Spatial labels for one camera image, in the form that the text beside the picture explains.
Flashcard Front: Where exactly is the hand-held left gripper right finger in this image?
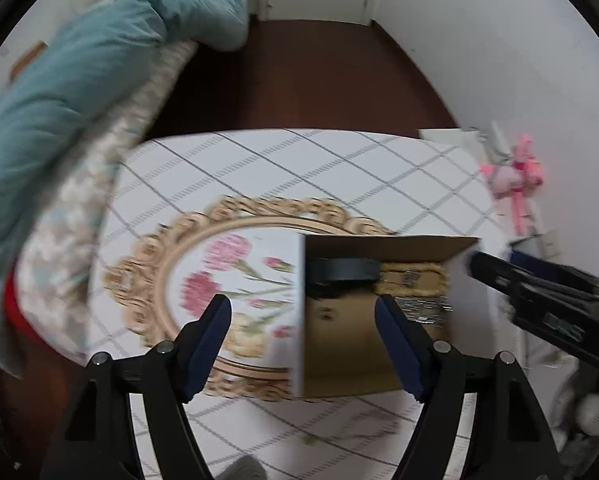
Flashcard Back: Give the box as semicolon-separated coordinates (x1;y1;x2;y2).
374;294;564;480

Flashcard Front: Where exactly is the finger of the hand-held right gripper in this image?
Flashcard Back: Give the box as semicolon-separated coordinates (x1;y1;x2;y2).
465;250;535;297

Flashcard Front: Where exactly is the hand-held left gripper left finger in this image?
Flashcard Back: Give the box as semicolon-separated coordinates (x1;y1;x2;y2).
40;293;233;480

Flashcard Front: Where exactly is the cardboard box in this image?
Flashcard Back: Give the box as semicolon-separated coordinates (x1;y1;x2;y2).
290;233;482;402

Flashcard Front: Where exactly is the dark blue box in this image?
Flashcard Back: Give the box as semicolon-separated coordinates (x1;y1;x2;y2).
507;247;580;281

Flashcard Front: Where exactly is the brown woven pouch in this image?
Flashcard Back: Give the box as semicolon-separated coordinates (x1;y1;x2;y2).
379;260;450;303

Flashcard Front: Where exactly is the ornate floral oval tray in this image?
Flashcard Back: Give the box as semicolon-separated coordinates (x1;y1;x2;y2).
102;196;397;402

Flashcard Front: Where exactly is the pink ribbon plush toy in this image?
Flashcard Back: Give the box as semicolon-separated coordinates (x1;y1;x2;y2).
481;133;549;235

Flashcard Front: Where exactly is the white round object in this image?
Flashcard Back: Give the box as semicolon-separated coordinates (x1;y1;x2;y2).
577;392;599;433

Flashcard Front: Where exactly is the white flat box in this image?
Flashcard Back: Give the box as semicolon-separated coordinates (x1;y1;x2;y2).
418;127;482;145

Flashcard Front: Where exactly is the floral patterned bed sheet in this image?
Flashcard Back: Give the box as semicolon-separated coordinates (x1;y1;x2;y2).
16;40;200;363

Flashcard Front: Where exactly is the white checked tablecloth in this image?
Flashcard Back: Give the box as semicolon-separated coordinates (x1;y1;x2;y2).
86;129;523;480

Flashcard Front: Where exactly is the red cloth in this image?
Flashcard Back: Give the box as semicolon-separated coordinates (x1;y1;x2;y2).
2;267;45;343

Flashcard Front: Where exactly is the teal blanket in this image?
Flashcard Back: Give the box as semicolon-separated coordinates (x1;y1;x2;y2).
0;0;251;378

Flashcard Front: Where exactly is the silver chain jewelry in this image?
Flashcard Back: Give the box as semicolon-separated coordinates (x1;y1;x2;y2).
397;296;454;328

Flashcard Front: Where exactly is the black bracelet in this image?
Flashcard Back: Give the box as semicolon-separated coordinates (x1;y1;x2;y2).
305;256;383;285

